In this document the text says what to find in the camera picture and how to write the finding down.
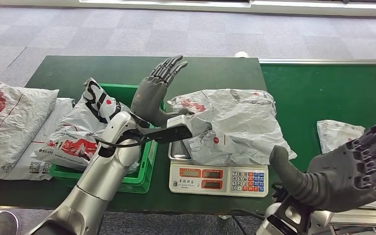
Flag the green conveyor belt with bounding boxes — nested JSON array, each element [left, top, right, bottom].
[[260, 64, 376, 210]]

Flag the green plastic crate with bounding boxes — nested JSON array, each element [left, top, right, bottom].
[[49, 83, 166, 194]]

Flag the aluminium conveyor side rail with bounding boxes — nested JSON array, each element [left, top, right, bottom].
[[258, 58, 376, 66]]

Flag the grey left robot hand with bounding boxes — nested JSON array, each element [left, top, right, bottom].
[[130, 54, 194, 128]]

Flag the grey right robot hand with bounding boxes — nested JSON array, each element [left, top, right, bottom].
[[269, 107, 376, 213]]

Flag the dark green table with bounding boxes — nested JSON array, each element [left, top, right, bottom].
[[0, 55, 302, 217]]

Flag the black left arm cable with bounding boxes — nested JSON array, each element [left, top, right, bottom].
[[94, 135, 144, 149]]

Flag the white wall ledge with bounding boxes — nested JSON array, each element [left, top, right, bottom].
[[0, 0, 376, 19]]

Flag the large grey red-print parcel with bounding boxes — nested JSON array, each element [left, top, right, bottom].
[[166, 88, 298, 167]]

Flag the bulky crumpled grey parcel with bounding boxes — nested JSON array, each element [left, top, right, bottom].
[[0, 82, 60, 173]]

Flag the small plain grey parcel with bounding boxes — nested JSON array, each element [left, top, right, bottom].
[[316, 120, 376, 212]]

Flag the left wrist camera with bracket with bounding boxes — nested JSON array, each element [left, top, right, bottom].
[[136, 115, 194, 145]]

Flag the flat white parcel, QR codes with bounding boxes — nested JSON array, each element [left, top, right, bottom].
[[4, 97, 76, 182]]

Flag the white scale with steel tray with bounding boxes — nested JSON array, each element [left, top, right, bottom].
[[168, 139, 269, 198]]

